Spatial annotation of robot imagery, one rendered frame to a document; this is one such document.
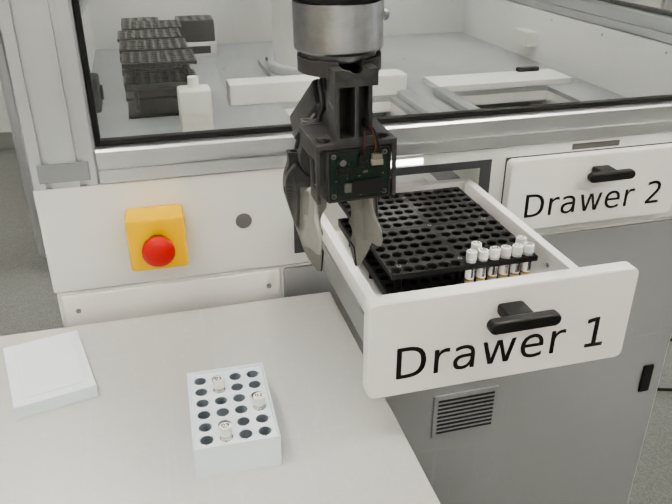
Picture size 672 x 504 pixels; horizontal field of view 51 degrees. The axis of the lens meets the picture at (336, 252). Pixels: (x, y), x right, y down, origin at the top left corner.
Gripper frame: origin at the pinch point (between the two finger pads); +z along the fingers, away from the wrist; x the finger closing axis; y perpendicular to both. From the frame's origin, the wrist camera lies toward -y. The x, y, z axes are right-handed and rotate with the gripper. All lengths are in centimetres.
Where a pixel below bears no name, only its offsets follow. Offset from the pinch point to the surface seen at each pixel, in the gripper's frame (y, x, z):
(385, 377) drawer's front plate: 7.7, 2.8, 10.5
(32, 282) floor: -185, -66, 95
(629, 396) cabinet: -25, 63, 53
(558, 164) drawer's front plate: -24.1, 40.3, 4.0
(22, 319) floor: -159, -66, 95
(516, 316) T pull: 10.6, 14.7, 3.8
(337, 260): -10.6, 3.0, 6.9
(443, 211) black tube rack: -16.6, 19.1, 5.4
